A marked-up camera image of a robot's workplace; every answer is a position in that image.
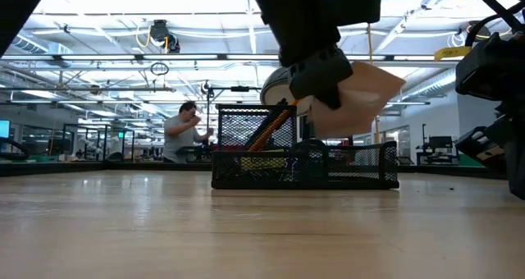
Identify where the pink sticky note pad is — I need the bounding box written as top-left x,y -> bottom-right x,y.
307,60 -> 407,140

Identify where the yellow hanging cable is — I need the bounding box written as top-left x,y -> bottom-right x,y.
366,23 -> 381,145

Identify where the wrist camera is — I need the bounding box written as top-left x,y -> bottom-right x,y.
454,31 -> 525,107
318,0 -> 383,27

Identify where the black mesh desk organizer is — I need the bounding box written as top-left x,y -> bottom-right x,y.
210,103 -> 400,190

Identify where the person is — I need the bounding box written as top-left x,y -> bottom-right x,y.
162,100 -> 215,164

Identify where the yellow cable tag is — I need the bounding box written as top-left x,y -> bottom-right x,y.
433,45 -> 473,62

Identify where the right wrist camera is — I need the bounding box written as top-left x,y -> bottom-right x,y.
454,31 -> 525,107

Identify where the black pen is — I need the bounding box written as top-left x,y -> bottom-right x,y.
244,98 -> 289,149

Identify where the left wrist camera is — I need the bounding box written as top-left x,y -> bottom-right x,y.
318,0 -> 383,27

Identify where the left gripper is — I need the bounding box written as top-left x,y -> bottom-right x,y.
247,0 -> 354,111

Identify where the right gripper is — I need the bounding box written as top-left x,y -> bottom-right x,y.
454,101 -> 525,201

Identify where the black ceiling cable reel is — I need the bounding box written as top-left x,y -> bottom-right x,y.
148,19 -> 182,55

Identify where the black robot workstation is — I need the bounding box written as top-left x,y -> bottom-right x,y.
415,122 -> 461,167

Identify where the orange pencil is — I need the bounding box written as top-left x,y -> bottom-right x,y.
248,100 -> 299,152

